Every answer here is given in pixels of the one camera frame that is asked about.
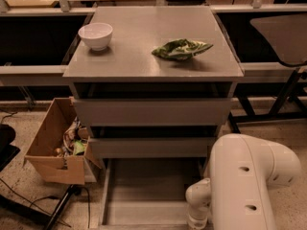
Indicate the grey bottom drawer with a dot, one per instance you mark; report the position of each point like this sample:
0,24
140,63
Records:
148,193

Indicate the grey drawer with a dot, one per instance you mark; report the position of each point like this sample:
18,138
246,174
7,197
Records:
150,147
141,113
148,193

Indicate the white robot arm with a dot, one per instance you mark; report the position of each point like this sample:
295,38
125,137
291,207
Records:
234,192

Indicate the grey middle drawer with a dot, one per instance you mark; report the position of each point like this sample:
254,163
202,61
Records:
150,147

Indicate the grey drawer cabinet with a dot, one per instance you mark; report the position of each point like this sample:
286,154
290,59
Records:
127,69

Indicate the grey top drawer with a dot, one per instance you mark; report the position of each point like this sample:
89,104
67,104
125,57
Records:
141,113

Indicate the black tripod stand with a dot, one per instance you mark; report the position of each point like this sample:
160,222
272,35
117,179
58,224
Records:
48,221

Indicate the cardboard box with clutter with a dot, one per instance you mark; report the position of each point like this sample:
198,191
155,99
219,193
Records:
47,151

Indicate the green leaf-shaped dish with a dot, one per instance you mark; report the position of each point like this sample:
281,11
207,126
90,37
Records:
181,49

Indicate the black object at left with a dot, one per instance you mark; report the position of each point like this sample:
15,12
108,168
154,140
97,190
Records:
7,150

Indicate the white ceramic bowl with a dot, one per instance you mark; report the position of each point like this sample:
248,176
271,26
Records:
96,36

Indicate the black table leg frame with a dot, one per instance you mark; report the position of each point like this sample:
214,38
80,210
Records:
288,93

